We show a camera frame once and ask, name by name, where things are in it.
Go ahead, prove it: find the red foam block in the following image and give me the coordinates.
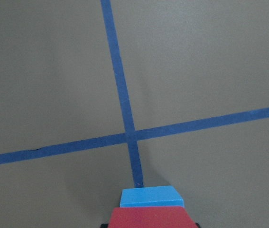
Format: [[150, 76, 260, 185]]
[[108, 206, 197, 228]]

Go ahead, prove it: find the blue foam block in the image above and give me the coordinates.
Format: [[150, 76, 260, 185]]
[[120, 186, 185, 208]]

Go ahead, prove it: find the brown paper table cover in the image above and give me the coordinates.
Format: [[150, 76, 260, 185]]
[[0, 0, 269, 228]]

